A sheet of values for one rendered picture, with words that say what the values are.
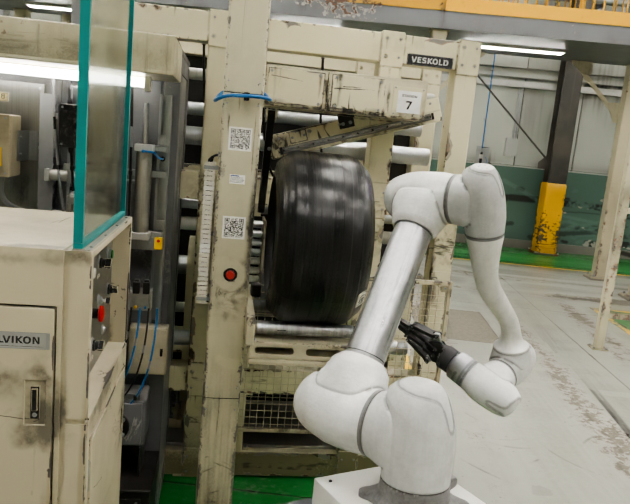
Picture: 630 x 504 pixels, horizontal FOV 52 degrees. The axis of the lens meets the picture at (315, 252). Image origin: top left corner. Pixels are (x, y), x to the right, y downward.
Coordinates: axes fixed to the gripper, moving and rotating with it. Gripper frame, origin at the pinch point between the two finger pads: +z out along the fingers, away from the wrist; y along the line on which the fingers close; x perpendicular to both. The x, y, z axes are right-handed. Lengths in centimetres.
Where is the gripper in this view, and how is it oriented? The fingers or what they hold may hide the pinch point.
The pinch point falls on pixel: (400, 323)
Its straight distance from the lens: 202.7
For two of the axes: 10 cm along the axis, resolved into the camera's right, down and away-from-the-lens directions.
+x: 6.9, -3.9, 6.2
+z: -7.1, -5.3, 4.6
